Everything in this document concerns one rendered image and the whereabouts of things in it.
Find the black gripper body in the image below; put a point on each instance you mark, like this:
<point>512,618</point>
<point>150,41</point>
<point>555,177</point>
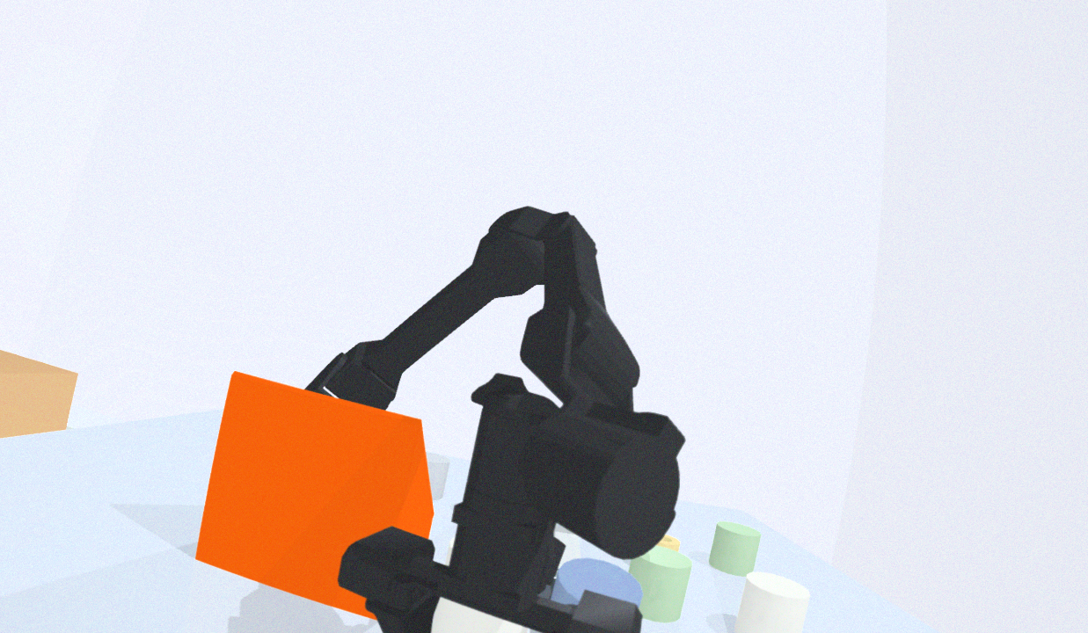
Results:
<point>496,564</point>

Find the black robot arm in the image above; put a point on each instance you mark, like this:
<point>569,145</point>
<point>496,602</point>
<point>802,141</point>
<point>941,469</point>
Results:
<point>594,466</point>

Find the pale yellow hollow cylinder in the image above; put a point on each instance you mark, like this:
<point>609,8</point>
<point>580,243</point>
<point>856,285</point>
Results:
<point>670,543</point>

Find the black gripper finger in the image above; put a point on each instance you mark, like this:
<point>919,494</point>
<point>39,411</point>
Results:
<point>418,618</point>

